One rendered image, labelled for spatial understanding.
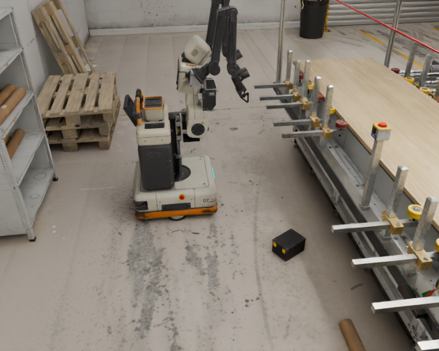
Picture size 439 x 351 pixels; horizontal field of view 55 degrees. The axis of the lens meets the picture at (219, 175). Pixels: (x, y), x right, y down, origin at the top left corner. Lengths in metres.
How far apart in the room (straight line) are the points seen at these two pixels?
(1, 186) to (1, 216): 0.26
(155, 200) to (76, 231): 0.68
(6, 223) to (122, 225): 0.85
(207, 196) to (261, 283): 0.83
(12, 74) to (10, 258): 1.48
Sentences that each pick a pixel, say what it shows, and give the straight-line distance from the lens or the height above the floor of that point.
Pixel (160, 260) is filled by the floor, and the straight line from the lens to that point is 3.13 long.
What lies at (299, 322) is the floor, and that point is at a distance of 2.78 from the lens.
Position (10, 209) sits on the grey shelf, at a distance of 3.42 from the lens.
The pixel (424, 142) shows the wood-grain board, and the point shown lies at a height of 0.90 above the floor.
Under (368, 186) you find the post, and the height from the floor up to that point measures 0.86.
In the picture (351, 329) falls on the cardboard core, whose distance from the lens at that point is 2.71.
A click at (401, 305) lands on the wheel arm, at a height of 0.86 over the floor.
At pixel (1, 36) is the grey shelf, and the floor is 1.34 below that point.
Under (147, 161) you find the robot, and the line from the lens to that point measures 3.18.
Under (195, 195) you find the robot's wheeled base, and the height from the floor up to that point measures 0.25.
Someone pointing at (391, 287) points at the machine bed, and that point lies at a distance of 2.88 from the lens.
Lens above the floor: 2.16
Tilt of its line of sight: 33 degrees down
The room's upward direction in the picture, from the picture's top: 1 degrees counter-clockwise
